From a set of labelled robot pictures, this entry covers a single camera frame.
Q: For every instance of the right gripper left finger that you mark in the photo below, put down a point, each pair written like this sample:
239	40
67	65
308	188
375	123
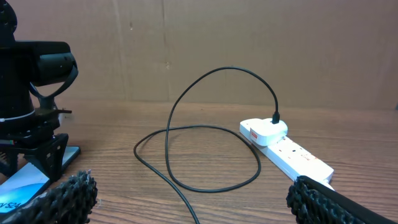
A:
69	203

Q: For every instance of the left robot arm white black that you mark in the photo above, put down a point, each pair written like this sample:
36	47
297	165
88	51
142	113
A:
33	73

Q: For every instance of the Samsung Galaxy smartphone blue screen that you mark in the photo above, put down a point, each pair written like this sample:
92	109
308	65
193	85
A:
29	182

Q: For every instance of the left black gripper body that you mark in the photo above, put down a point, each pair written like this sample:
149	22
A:
32	130

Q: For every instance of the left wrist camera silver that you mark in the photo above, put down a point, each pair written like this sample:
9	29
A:
65	117

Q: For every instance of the white charger plug adapter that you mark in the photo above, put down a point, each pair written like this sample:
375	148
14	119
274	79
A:
264	132

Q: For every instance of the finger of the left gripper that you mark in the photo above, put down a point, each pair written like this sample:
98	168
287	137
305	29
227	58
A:
9	162
48	156

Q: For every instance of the white power strip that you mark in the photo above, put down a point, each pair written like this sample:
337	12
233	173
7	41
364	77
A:
292	159

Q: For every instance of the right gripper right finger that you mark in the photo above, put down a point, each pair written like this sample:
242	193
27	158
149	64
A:
313	203

